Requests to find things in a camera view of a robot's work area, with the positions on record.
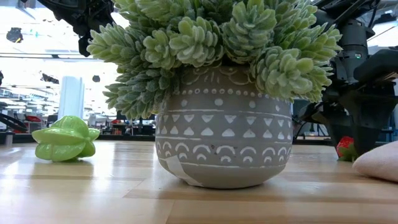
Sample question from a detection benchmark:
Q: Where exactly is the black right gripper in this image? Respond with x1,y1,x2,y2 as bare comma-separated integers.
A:
323,79,398,156

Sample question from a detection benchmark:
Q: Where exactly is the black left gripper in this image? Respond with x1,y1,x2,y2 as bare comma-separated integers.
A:
70,0,116,58

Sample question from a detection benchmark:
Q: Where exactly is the red toy strawberry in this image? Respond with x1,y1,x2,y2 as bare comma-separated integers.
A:
335,135,359,162

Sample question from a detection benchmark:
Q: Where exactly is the light green toy starfruit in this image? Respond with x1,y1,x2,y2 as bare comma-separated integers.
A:
31,115,101,163

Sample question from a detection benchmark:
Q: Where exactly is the pink soft object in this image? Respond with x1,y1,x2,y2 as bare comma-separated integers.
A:
352,141,398,183

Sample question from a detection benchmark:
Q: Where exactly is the white pillar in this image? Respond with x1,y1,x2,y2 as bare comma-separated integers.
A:
57,75,85,121

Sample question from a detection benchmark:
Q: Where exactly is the succulent plant in grey pot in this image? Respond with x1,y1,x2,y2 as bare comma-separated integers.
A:
86,0,343,190

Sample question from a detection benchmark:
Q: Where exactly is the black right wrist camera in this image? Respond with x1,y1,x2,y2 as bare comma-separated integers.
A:
353,49,398,82

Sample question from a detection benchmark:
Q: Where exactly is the black aluminium table frame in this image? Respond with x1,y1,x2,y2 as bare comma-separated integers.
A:
0,111,389,147

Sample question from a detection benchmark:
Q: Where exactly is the silver metal post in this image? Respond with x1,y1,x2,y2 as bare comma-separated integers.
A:
4,129,15,146

